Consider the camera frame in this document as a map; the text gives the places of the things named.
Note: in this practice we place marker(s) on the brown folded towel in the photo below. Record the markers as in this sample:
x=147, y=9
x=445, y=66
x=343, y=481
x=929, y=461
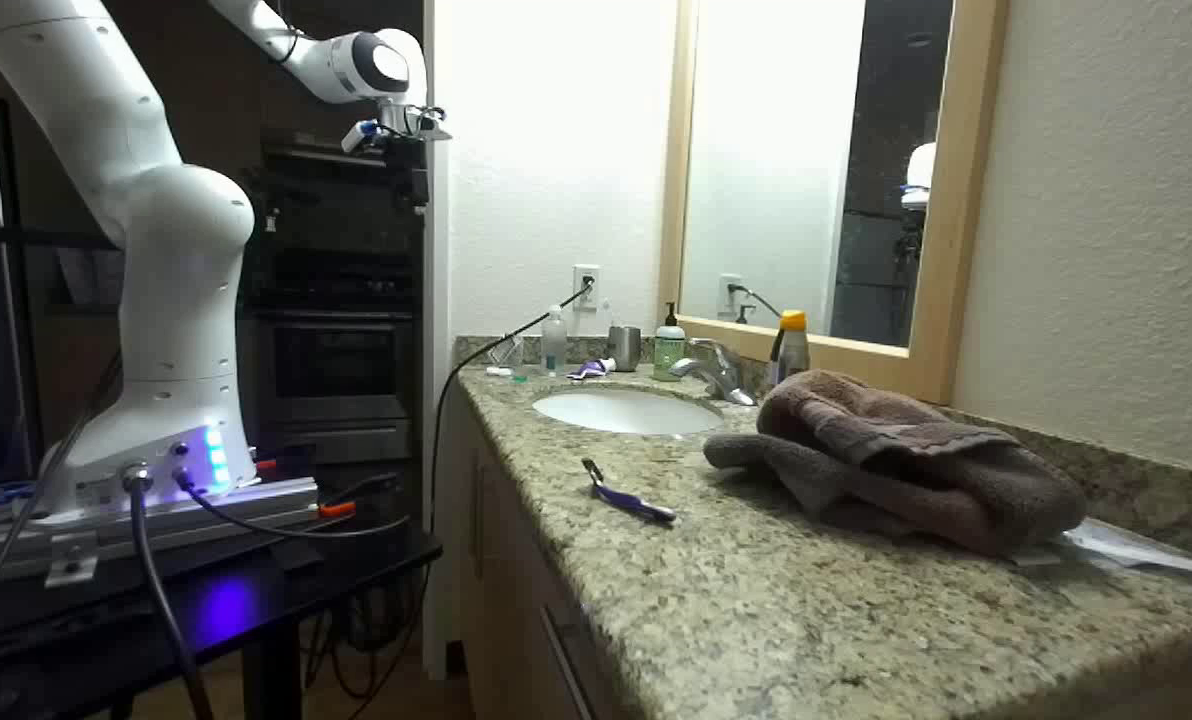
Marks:
x=905, y=464

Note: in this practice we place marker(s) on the wood framed mirror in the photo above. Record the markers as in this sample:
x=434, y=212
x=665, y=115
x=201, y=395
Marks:
x=830, y=156

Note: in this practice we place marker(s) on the beige vanity cabinet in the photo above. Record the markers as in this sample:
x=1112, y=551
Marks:
x=525, y=639

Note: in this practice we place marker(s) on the green soap pump bottle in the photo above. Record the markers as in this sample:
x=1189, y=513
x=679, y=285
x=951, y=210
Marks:
x=668, y=341

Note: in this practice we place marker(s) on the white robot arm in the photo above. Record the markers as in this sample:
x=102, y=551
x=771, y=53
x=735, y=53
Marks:
x=181, y=235

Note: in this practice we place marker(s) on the black robot cart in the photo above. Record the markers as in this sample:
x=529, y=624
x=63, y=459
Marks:
x=83, y=651

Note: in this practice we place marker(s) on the blue razor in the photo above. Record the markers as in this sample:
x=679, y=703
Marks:
x=624, y=503

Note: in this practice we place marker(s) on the purple white packet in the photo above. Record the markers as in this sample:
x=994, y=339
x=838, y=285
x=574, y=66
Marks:
x=595, y=369

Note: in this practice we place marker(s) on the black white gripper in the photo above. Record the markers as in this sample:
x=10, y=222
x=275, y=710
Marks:
x=395, y=123

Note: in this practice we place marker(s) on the black oven stack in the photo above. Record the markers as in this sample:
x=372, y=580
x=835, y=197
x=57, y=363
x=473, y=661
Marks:
x=328, y=310

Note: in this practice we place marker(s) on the metal toothbrush cup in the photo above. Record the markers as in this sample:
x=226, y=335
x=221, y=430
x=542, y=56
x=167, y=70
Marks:
x=624, y=346

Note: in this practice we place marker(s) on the white oval sink basin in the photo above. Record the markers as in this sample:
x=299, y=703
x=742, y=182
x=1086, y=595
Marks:
x=624, y=411

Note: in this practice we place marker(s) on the white wall outlet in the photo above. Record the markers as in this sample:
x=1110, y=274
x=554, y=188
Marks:
x=587, y=285

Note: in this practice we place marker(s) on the chrome faucet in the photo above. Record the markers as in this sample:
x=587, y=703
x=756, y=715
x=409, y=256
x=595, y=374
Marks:
x=713, y=365

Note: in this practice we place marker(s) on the clear plastic water bottle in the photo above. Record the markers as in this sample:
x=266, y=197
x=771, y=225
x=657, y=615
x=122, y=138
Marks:
x=554, y=341

